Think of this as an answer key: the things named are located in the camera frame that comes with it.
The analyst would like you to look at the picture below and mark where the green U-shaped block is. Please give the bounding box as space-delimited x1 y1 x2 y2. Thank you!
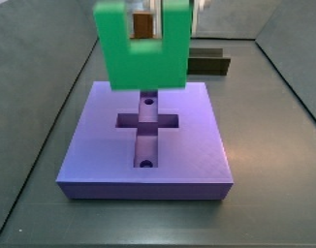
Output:
94 0 191 90

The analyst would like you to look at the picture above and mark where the purple board with cross slot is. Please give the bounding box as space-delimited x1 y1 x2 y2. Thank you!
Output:
56 81 233 200

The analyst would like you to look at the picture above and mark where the black fixture block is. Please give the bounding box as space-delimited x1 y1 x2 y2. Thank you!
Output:
187 47 230 76

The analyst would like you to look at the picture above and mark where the brown T-shaped block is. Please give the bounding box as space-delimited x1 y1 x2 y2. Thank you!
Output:
132 11 154 39

